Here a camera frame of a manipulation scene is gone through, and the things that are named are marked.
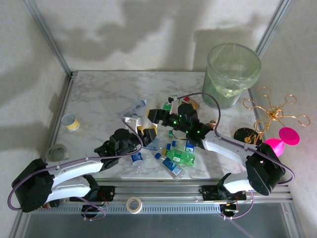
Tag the clear bottle blue cap label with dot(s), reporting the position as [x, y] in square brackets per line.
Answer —
[171, 166]

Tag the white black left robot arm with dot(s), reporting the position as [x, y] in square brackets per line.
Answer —
[71, 171]

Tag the brown drink bottle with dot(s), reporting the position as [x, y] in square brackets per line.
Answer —
[213, 123]

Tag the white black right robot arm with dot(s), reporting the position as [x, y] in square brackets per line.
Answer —
[227, 148]

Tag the aluminium front rail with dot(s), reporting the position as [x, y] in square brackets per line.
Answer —
[158, 192]

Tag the pink plastic goblet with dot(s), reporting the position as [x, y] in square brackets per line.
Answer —
[288, 135]

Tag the white masking tape roll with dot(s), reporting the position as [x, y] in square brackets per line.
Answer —
[128, 208]

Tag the crushed clear plastic bottle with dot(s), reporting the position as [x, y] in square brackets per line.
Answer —
[139, 105]

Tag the aluminium frame post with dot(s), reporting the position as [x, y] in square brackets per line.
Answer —
[47, 37]
[271, 27]

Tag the large green plastic bottle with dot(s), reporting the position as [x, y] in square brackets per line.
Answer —
[182, 156]

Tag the grey mesh waste bin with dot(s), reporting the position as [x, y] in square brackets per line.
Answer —
[218, 94]

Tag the clear bottle green cap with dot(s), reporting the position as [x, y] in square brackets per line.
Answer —
[171, 134]

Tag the clear tape roll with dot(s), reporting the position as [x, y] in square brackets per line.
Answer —
[50, 152]

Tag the green plastic bin liner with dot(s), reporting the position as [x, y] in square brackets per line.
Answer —
[235, 79]

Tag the red label tea bottle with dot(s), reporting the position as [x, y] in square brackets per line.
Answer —
[189, 100]

